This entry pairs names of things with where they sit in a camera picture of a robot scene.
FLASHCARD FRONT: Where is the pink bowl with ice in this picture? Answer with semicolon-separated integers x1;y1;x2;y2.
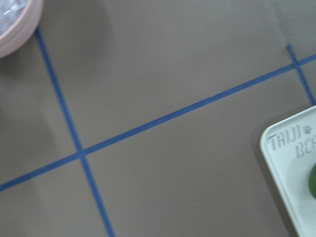
0;0;44;58

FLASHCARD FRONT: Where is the white bear tray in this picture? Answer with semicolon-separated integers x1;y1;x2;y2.
260;107;316;237

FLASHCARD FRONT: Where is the green avocado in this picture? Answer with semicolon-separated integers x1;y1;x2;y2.
308;165;316;199

